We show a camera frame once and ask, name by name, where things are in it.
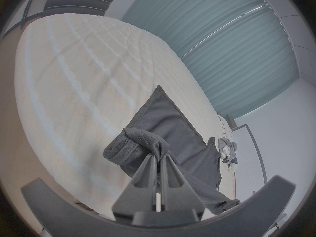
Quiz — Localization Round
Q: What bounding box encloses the pile of clothes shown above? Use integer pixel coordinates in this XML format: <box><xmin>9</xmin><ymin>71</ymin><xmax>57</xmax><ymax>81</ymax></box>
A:
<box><xmin>218</xmin><ymin>137</ymin><xmax>239</xmax><ymax>173</ymax></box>

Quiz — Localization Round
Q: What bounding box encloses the bed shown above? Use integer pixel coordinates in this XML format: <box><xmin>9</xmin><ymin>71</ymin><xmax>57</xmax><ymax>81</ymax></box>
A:
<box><xmin>13</xmin><ymin>13</ymin><xmax>268</xmax><ymax>217</ymax></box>

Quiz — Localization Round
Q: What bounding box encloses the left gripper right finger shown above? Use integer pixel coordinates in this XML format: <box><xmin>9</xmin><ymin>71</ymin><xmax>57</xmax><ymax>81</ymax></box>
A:
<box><xmin>160</xmin><ymin>155</ymin><xmax>206</xmax><ymax>219</ymax></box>

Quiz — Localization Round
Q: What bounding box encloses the black chest of drawers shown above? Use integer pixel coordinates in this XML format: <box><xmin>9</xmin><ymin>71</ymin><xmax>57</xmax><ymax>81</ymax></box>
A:
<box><xmin>43</xmin><ymin>0</ymin><xmax>115</xmax><ymax>17</ymax></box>

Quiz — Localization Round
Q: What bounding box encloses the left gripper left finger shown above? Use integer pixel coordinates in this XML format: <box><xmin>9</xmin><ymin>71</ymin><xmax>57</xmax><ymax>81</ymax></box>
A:
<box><xmin>112</xmin><ymin>155</ymin><xmax>158</xmax><ymax>222</ymax></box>

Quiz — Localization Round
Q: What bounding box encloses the blue-green curtain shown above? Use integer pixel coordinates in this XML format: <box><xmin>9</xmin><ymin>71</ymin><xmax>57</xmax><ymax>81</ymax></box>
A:
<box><xmin>180</xmin><ymin>5</ymin><xmax>300</xmax><ymax>119</ymax></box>
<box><xmin>122</xmin><ymin>0</ymin><xmax>268</xmax><ymax>59</ymax></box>

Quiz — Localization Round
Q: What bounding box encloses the white printed pillow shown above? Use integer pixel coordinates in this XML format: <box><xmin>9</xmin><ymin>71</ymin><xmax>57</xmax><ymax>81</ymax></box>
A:
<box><xmin>217</xmin><ymin>114</ymin><xmax>234</xmax><ymax>143</ymax></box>

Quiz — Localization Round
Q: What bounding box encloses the black T-shirt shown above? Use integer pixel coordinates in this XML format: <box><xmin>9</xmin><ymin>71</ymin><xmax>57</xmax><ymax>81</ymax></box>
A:
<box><xmin>103</xmin><ymin>84</ymin><xmax>241</xmax><ymax>215</ymax></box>

